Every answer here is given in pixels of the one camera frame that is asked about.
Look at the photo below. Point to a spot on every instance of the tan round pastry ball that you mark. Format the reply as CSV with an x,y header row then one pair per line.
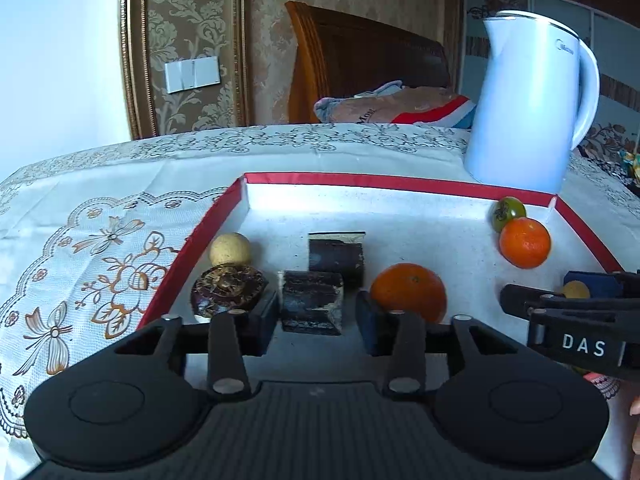
x,y
230,249

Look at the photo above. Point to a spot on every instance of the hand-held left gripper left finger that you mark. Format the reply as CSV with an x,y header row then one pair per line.
x,y
265,320

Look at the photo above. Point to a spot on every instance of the chocolate cake slice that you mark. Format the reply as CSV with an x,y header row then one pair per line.
x,y
310,302

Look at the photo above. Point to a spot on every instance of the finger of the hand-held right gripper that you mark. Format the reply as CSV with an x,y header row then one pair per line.
x,y
530,300
602,284

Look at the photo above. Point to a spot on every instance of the golden kiwi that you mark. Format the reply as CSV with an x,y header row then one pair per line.
x,y
575,291

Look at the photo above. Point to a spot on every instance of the floral lace tablecloth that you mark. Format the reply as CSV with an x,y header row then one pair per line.
x,y
100,185

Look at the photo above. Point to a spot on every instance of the white electric kettle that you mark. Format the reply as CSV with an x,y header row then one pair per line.
x,y
520,110

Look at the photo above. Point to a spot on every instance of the red cardboard box tray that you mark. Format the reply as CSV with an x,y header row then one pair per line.
x,y
425,225

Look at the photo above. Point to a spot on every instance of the red striped cloth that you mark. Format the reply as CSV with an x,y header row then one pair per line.
x,y
445,112

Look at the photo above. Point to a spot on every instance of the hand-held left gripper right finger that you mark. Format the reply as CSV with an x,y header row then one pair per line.
x,y
367,320

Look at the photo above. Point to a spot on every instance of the white wall light switch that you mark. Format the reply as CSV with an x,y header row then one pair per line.
x,y
192,75

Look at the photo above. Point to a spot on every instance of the person's right hand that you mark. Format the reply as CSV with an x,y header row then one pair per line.
x,y
636,405

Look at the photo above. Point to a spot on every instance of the wooden bed headboard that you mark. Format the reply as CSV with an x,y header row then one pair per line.
x,y
370,60

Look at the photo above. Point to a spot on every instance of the round dark cake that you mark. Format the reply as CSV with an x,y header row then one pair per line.
x,y
227,290

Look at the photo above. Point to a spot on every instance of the small orange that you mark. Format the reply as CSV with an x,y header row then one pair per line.
x,y
525,242

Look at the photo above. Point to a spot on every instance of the wardrobe with patterned doors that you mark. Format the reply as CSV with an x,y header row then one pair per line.
x,y
620,50

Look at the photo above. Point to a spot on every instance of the floral bedsheet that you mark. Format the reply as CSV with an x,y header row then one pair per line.
x,y
607,140

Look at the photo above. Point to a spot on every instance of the gold wall trim frame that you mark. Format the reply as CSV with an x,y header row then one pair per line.
x,y
132,60

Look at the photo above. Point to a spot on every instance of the large orange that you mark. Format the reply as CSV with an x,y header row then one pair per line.
x,y
407,290

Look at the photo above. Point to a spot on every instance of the folded cloth bundle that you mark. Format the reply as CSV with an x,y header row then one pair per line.
x,y
400,105

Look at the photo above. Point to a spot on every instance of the rectangular chocolate cake piece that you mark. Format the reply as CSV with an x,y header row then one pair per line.
x,y
335,260

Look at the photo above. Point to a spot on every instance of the green tomato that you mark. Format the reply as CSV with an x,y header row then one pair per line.
x,y
507,212

